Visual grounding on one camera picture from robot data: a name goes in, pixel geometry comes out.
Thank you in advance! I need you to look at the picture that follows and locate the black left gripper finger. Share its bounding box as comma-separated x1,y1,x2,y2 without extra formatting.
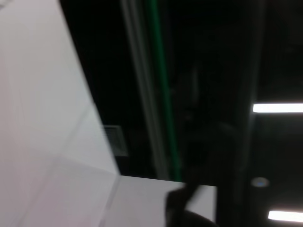
165,185,216,227

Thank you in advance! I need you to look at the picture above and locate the ceiling vent grille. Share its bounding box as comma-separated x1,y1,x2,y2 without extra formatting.
101,125,129,157

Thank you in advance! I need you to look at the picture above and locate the white ceiling light strip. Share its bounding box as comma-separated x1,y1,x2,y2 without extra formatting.
252,103,303,114
267,210,303,223

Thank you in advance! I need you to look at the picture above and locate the grey vertical beam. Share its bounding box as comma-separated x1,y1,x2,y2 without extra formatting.
119,0,170,179

